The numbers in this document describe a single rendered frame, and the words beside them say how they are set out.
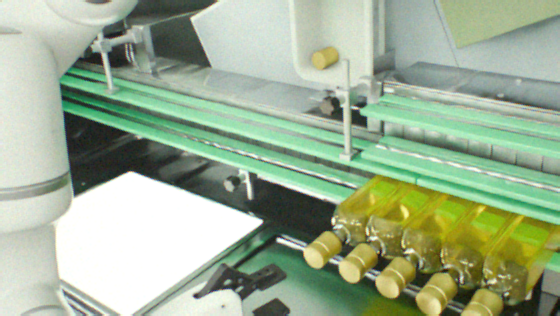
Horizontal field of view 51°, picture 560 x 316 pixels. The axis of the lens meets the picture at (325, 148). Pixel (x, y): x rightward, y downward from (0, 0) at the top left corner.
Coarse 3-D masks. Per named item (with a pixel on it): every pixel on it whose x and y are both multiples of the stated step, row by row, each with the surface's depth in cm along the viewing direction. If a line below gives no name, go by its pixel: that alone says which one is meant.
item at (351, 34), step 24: (312, 0) 110; (336, 0) 109; (360, 0) 106; (312, 24) 112; (336, 24) 112; (360, 24) 108; (312, 48) 114; (336, 48) 114; (360, 48) 110; (312, 72) 112; (336, 72) 111; (360, 72) 110
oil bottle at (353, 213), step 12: (372, 180) 93; (384, 180) 93; (396, 180) 93; (360, 192) 90; (372, 192) 90; (384, 192) 89; (396, 192) 90; (348, 204) 87; (360, 204) 87; (372, 204) 86; (384, 204) 88; (336, 216) 85; (348, 216) 84; (360, 216) 84; (348, 228) 84; (360, 228) 84; (360, 240) 85
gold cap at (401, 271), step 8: (392, 264) 75; (400, 264) 75; (408, 264) 75; (384, 272) 74; (392, 272) 74; (400, 272) 74; (408, 272) 75; (376, 280) 74; (384, 280) 73; (392, 280) 73; (400, 280) 73; (408, 280) 74; (384, 288) 74; (392, 288) 73; (400, 288) 73; (392, 296) 74
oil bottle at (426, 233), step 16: (432, 208) 84; (448, 208) 84; (464, 208) 84; (416, 224) 81; (432, 224) 81; (448, 224) 81; (416, 240) 78; (432, 240) 78; (432, 256) 78; (432, 272) 79
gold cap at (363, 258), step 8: (360, 248) 79; (368, 248) 79; (352, 256) 77; (360, 256) 77; (368, 256) 78; (376, 256) 79; (344, 264) 77; (352, 264) 76; (360, 264) 76; (368, 264) 77; (344, 272) 77; (352, 272) 76; (360, 272) 76; (352, 280) 77
